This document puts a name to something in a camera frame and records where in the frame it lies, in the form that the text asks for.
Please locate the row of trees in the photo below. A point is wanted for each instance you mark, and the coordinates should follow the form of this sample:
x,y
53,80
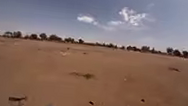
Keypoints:
x,y
43,36

